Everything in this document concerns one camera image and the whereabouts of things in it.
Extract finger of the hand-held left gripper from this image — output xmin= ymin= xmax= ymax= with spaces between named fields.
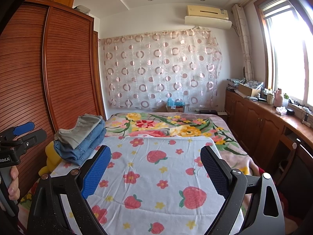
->
xmin=23 ymin=129 xmax=47 ymax=146
xmin=11 ymin=122 xmax=35 ymax=136

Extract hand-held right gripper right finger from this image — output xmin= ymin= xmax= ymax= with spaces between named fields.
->
xmin=200 ymin=146 xmax=286 ymax=235

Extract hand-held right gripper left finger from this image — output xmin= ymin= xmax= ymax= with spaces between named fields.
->
xmin=27 ymin=145 xmax=112 ymax=235

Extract grey-green pants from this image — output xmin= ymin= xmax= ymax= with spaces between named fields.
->
xmin=54 ymin=115 xmax=103 ymax=149

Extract person's left hand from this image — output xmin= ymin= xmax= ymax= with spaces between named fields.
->
xmin=7 ymin=165 xmax=20 ymax=203

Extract yellow plush toy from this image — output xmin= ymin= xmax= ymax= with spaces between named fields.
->
xmin=38 ymin=141 xmax=63 ymax=177

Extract folded blue jeans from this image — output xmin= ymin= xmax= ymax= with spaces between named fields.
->
xmin=53 ymin=120 xmax=107 ymax=166

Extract strawberry printed white quilt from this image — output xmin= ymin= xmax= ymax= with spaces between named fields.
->
xmin=50 ymin=136 xmax=245 ymax=235

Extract brown slatted wooden wardrobe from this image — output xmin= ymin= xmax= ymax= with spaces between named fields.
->
xmin=0 ymin=0 xmax=107 ymax=201

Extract long wooden cabinet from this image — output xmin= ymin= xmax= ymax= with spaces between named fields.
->
xmin=224 ymin=88 xmax=313 ymax=201

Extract floral blanket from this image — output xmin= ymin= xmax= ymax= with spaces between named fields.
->
xmin=18 ymin=112 xmax=277 ymax=235

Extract small printed cardboard box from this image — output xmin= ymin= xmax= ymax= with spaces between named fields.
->
xmin=166 ymin=104 xmax=185 ymax=113

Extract open cardboard box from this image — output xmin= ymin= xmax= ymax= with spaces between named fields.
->
xmin=238 ymin=83 xmax=261 ymax=97

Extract patterned cloth bundle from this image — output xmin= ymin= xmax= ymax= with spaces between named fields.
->
xmin=227 ymin=78 xmax=264 ymax=90

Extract pink bottle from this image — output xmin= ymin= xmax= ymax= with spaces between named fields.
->
xmin=275 ymin=88 xmax=284 ymax=107

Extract circle patterned sheer curtain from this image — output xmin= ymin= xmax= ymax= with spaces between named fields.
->
xmin=99 ymin=28 xmax=224 ymax=109

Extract white box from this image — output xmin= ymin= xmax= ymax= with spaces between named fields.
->
xmin=73 ymin=5 xmax=90 ymax=14

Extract beige patterned window curtain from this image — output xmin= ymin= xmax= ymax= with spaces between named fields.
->
xmin=232 ymin=4 xmax=255 ymax=81

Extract wooden framed window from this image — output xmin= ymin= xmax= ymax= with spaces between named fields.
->
xmin=254 ymin=0 xmax=313 ymax=110

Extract wall air conditioner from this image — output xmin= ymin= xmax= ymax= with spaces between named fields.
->
xmin=184 ymin=5 xmax=232 ymax=28

